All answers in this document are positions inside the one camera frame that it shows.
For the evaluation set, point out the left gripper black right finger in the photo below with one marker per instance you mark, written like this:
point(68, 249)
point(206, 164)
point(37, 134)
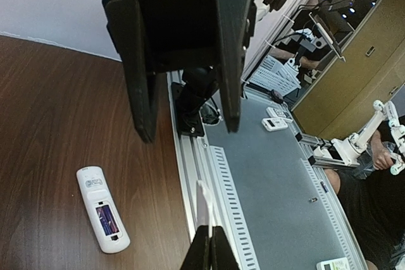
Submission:
point(222, 256)

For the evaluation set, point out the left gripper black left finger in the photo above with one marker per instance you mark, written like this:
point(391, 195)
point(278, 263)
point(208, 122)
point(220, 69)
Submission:
point(197, 256)

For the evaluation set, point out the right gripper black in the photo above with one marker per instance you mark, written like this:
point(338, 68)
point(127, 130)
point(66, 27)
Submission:
point(156, 36)

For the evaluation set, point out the white battery cover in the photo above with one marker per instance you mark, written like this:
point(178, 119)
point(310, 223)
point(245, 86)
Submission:
point(204, 202)

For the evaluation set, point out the blue battery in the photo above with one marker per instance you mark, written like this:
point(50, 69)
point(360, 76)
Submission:
point(110, 219)
point(103, 221)

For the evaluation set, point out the white remote control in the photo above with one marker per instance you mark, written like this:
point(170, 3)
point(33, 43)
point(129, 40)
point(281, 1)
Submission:
point(95, 193)

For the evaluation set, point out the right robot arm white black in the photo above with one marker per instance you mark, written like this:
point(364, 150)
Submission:
point(199, 84)

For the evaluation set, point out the white plastic basket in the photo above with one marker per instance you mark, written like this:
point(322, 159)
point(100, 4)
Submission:
point(273, 75)

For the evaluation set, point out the small white device background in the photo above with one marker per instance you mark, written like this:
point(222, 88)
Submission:
point(274, 124)

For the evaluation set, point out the human operator dark clothes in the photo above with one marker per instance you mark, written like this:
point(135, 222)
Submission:
point(374, 206)

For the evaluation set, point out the yellow wooden cabinet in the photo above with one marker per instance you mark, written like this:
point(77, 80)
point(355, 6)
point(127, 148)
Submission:
point(341, 101)

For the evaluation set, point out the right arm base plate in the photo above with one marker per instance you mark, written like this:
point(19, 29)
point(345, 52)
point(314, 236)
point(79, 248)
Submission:
point(186, 124)

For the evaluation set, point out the front aluminium rail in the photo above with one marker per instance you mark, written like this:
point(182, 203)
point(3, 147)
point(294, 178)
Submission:
point(277, 207)

